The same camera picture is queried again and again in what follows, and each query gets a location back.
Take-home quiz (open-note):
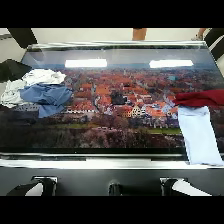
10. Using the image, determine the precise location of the silver frame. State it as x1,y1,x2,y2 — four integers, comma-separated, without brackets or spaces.
0,153,224,197

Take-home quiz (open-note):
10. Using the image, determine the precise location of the light blue garment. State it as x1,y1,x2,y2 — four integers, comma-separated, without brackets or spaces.
176,105,224,167

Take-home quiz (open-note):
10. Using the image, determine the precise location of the grey white garment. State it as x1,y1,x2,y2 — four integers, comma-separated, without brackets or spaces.
0,79,28,109

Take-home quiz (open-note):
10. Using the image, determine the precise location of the dark red garment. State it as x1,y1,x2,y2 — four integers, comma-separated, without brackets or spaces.
172,88,224,108

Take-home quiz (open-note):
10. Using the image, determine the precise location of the black garment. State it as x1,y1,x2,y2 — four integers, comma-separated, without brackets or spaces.
0,58,33,84

